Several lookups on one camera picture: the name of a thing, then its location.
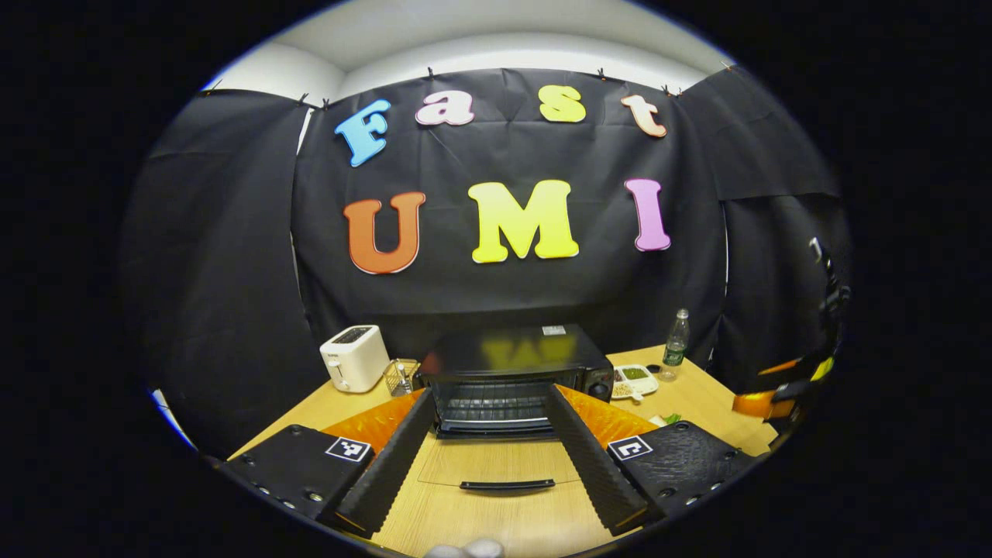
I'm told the small wire basket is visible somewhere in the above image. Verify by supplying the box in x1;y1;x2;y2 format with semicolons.
383;358;422;398

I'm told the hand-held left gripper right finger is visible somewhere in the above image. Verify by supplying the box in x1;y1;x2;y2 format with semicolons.
545;382;764;537

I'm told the black backdrop cloth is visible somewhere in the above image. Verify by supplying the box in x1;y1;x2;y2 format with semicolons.
120;66;853;458

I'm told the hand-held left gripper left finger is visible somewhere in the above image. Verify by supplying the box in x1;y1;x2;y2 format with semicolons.
219;387;437;539

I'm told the clear plastic water bottle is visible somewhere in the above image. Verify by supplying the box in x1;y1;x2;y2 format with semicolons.
660;308;691;381

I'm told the black electric oven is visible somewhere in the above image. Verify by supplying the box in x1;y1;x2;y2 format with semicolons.
415;324;615;497

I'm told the white divided condiment tray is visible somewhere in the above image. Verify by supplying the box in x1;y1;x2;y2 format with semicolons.
611;364;660;404

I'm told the white toaster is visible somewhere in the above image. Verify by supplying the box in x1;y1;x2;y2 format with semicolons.
319;325;391;394

